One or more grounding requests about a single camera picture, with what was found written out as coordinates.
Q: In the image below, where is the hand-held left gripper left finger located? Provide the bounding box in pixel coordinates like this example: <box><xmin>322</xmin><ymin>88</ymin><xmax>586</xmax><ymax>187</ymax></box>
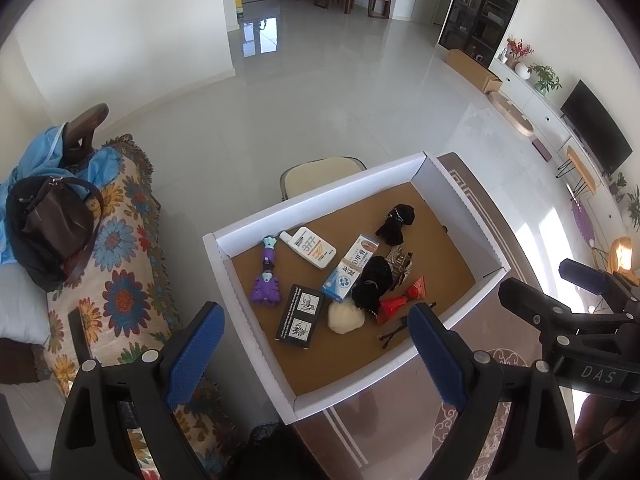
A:
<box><xmin>50</xmin><ymin>301</ymin><xmax>226</xmax><ymax>480</ymax></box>

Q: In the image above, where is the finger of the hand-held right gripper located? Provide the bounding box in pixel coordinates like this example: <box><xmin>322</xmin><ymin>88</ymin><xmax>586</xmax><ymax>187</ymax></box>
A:
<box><xmin>498</xmin><ymin>277</ymin><xmax>626</xmax><ymax>346</ymax></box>
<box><xmin>559</xmin><ymin>258</ymin><xmax>626</xmax><ymax>301</ymax></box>

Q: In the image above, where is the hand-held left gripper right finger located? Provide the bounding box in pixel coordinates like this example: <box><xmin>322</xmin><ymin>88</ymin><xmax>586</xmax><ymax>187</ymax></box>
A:
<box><xmin>407</xmin><ymin>302</ymin><xmax>583</xmax><ymax>480</ymax></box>

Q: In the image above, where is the red packet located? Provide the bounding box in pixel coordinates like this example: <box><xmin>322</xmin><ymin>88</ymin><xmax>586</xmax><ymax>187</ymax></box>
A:
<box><xmin>376</xmin><ymin>276</ymin><xmax>430</xmax><ymax>325</ymax></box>

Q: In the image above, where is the purple and teal toy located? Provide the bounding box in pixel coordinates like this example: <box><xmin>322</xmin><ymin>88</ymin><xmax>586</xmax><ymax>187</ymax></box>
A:
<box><xmin>250</xmin><ymin>236</ymin><xmax>282</xmax><ymax>307</ymax></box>

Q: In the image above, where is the silver foil sachet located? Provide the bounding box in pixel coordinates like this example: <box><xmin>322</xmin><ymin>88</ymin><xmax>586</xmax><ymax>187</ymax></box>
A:
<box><xmin>385</xmin><ymin>246</ymin><xmax>415</xmax><ymax>291</ymax></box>

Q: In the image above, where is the black furry pouch with chain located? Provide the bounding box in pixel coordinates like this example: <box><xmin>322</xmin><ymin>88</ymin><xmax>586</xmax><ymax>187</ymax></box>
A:
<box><xmin>351</xmin><ymin>256</ymin><xmax>396</xmax><ymax>318</ymax></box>

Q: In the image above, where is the cream plush puff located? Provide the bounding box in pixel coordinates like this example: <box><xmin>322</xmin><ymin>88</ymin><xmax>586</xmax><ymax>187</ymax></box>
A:
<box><xmin>327</xmin><ymin>299</ymin><xmax>368</xmax><ymax>335</ymax></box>

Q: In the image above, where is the blue and white carton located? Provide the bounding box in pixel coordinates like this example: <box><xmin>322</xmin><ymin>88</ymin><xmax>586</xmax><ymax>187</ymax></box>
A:
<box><xmin>321</xmin><ymin>234</ymin><xmax>380</xmax><ymax>302</ymax></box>

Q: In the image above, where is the white lotion bottle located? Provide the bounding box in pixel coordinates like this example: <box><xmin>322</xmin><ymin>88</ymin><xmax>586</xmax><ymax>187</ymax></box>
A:
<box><xmin>279</xmin><ymin>226</ymin><xmax>337</xmax><ymax>270</ymax></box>

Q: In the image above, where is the white cardboard box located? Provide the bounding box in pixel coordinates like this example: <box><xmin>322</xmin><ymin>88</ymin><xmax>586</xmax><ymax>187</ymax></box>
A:
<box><xmin>202</xmin><ymin>151</ymin><xmax>512</xmax><ymax>426</ymax></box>

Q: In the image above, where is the brown patterned desktop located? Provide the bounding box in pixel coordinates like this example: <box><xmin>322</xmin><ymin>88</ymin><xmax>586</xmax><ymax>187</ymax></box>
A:
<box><xmin>292</xmin><ymin>152</ymin><xmax>591</xmax><ymax>480</ymax></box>

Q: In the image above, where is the person's right hand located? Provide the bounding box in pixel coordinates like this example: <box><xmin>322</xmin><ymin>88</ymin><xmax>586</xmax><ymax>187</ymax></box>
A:
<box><xmin>574</xmin><ymin>394</ymin><xmax>640</xmax><ymax>466</ymax></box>

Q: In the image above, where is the purple mat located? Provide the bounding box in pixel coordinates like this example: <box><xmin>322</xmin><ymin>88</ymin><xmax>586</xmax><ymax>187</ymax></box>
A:
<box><xmin>570</xmin><ymin>195</ymin><xmax>593</xmax><ymax>243</ymax></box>

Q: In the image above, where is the green potted plant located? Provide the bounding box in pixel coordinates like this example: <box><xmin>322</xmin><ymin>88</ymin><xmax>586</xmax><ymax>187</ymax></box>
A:
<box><xmin>527</xmin><ymin>64</ymin><xmax>562</xmax><ymax>97</ymax></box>
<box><xmin>625</xmin><ymin>185</ymin><xmax>640</xmax><ymax>233</ymax></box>
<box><xmin>607</xmin><ymin>172</ymin><xmax>628</xmax><ymax>203</ymax></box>

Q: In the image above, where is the wooden side table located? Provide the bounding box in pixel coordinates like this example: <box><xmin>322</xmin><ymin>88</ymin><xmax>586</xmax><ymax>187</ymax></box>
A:
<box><xmin>555</xmin><ymin>144</ymin><xmax>598</xmax><ymax>196</ymax></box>

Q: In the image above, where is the black box with white labels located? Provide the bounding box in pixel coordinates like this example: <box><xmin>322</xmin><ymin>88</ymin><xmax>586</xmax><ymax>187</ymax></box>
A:
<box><xmin>275</xmin><ymin>283</ymin><xmax>326</xmax><ymax>350</ymax></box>

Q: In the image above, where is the floral blanket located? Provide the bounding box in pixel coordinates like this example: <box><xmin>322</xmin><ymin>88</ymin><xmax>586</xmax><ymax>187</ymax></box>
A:
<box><xmin>42</xmin><ymin>134</ymin><xmax>236</xmax><ymax>480</ymax></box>

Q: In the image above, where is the dark cloth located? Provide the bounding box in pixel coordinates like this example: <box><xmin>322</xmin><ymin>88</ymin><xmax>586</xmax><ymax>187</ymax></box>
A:
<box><xmin>230</xmin><ymin>422</ymin><xmax>321</xmax><ymax>480</ymax></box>

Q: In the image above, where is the black flat television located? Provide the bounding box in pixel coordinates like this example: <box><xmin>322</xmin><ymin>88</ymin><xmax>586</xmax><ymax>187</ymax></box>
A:
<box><xmin>560</xmin><ymin>79</ymin><xmax>635</xmax><ymax>176</ymax></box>

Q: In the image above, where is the small black plush toy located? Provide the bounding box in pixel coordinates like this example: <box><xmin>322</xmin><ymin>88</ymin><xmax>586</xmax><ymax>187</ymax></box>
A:
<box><xmin>375</xmin><ymin>203</ymin><xmax>417</xmax><ymax>245</ymax></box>

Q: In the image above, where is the white television console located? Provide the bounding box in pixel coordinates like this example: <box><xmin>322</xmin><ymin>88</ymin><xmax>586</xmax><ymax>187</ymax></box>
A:
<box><xmin>487</xmin><ymin>55</ymin><xmax>640</xmax><ymax>241</ymax></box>

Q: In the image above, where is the round woven mat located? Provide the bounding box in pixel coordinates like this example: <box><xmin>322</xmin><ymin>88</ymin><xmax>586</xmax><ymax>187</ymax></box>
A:
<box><xmin>487</xmin><ymin>91</ymin><xmax>536</xmax><ymax>137</ymax></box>

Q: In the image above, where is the white cushion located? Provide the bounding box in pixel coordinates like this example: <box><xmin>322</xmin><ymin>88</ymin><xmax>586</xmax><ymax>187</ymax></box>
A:
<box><xmin>0</xmin><ymin>260</ymin><xmax>53</xmax><ymax>341</ymax></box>
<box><xmin>0</xmin><ymin>377</ymin><xmax>68</xmax><ymax>476</ymax></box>

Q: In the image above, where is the brown leather handbag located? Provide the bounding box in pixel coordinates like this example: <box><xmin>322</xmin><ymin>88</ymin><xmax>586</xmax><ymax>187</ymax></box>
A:
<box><xmin>5</xmin><ymin>176</ymin><xmax>106</xmax><ymax>293</ymax></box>

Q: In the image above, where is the blue cloth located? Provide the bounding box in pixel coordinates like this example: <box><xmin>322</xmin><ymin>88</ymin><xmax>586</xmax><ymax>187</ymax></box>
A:
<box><xmin>0</xmin><ymin>125</ymin><xmax>126</xmax><ymax>266</ymax></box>

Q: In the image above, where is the cream cushioned chair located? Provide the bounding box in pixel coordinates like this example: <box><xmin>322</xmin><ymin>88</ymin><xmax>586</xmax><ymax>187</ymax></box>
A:
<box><xmin>279</xmin><ymin>156</ymin><xmax>368</xmax><ymax>203</ymax></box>

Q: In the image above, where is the white vase with red flowers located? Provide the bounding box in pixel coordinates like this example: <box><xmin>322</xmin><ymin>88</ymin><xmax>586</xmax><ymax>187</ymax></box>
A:
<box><xmin>505</xmin><ymin>35</ymin><xmax>535</xmax><ymax>80</ymax></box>

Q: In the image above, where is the brown cardboard box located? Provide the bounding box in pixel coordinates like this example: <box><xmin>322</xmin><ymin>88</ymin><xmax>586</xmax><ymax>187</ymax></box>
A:
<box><xmin>444</xmin><ymin>48</ymin><xmax>503</xmax><ymax>93</ymax></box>

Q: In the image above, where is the wooden sofa armrest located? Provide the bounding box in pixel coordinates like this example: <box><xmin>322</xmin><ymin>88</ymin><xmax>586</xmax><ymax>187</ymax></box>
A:
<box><xmin>62</xmin><ymin>103</ymin><xmax>110</xmax><ymax>161</ymax></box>

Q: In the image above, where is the dark glass display cabinet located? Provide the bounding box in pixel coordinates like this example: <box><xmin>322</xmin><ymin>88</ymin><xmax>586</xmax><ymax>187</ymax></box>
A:
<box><xmin>437</xmin><ymin>0</ymin><xmax>532</xmax><ymax>68</ymax></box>

